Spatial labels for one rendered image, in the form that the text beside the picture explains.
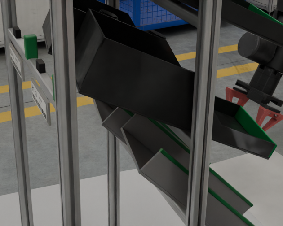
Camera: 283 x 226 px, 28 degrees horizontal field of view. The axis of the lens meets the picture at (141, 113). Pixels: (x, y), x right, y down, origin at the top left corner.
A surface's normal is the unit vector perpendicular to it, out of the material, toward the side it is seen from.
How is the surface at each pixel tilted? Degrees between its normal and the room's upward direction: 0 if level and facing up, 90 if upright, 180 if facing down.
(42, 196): 0
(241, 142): 90
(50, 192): 0
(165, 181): 90
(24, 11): 90
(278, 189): 0
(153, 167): 90
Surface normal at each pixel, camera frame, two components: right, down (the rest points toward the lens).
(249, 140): 0.22, 0.42
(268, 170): 0.01, -0.90
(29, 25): 0.48, 0.37
